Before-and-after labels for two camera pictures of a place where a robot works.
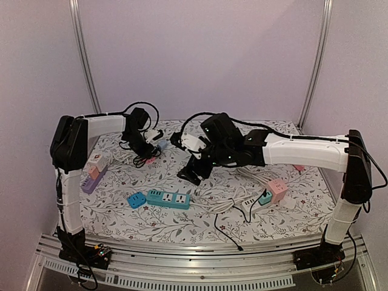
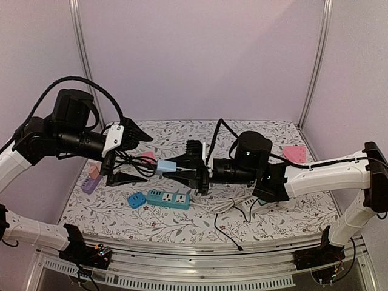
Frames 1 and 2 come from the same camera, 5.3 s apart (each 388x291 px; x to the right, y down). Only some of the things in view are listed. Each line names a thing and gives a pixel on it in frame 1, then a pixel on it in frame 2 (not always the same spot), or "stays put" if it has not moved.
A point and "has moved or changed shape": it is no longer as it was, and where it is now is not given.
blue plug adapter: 136,199 stays put
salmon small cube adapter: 93,172 stays put
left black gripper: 143,153 → 117,178
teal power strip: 168,199 stays put
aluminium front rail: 197,266 stays put
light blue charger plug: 163,143 → 166,165
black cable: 139,161 has moved or changed shape
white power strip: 256,207 stays put
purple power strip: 90,184 stays put
